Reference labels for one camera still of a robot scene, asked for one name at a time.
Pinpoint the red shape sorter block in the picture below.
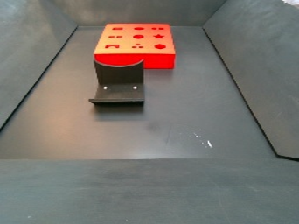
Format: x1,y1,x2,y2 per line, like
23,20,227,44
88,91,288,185
93,23,176,69

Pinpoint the black curved holder stand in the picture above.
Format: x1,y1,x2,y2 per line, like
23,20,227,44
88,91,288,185
88,60,145,105

